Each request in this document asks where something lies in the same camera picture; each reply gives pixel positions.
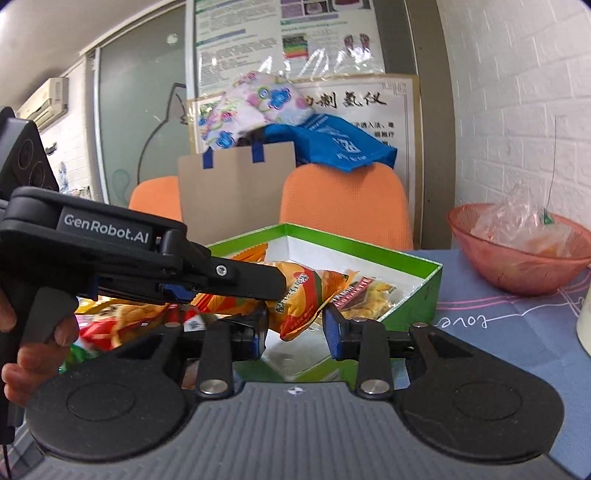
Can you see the green cardboard box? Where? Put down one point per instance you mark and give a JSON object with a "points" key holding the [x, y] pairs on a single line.
{"points": [[415, 300]]}

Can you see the clear plastic bag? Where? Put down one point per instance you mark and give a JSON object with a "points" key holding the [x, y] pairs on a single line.
{"points": [[512, 221]]}

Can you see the clear red label snack packet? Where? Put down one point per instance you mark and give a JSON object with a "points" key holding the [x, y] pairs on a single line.
{"points": [[374, 300]]}

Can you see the white air conditioner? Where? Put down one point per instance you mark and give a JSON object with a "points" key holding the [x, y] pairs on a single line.
{"points": [[44, 104]]}

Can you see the frosted glass partition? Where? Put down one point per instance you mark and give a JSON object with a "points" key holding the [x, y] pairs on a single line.
{"points": [[134, 92]]}

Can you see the floral plastic bag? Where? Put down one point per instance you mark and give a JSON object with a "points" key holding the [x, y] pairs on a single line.
{"points": [[258, 104]]}

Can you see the white cup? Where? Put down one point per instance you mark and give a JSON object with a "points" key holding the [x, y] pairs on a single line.
{"points": [[585, 318]]}

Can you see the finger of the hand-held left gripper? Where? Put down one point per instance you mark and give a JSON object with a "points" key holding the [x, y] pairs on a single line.
{"points": [[240, 279], [178, 293]]}

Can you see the orange fabric chair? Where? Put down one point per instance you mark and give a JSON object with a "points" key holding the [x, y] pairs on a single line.
{"points": [[346, 207], [152, 198]]}

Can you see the orange striped snack packet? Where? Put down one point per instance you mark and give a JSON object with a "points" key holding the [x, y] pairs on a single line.
{"points": [[251, 254]]}

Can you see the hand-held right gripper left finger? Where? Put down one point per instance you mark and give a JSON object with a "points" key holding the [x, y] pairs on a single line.
{"points": [[259, 337]]}

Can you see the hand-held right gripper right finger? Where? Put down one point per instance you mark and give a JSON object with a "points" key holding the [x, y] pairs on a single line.
{"points": [[332, 334]]}

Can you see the cardboard sheet with blue tape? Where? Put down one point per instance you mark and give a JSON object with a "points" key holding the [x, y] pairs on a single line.
{"points": [[231, 194]]}

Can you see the person's left hand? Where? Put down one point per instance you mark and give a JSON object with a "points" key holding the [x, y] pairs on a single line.
{"points": [[37, 357]]}

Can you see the blue printed tablecloth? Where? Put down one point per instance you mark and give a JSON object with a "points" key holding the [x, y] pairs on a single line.
{"points": [[508, 337]]}

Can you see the blue fabric bag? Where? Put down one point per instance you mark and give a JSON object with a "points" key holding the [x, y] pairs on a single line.
{"points": [[337, 143]]}

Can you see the white wall poster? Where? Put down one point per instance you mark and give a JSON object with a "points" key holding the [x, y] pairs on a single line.
{"points": [[240, 46]]}

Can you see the pink plastic bowl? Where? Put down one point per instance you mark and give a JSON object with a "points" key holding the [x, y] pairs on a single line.
{"points": [[517, 272]]}

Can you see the pile of mixed snack packets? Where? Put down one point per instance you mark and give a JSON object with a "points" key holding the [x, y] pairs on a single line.
{"points": [[122, 319]]}

